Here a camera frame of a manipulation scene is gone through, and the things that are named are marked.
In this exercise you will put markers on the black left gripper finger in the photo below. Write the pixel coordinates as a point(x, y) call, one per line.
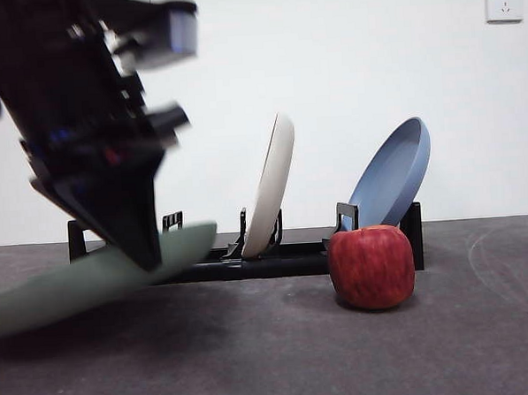
point(122, 205)

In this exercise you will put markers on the green plate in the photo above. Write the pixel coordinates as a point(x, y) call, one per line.
point(74, 287)

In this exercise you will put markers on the red apple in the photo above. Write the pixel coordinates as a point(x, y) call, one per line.
point(371, 267)

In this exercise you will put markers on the cream white plate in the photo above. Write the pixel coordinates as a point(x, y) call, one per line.
point(272, 184)

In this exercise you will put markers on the black plate rack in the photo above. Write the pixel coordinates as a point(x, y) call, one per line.
point(272, 263)

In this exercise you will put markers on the blue plate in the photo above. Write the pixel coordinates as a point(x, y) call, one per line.
point(395, 173)

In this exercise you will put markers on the pale grey camera box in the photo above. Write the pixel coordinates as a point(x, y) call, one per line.
point(180, 34)

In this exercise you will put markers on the white wall socket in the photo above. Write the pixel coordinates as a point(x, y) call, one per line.
point(504, 2)

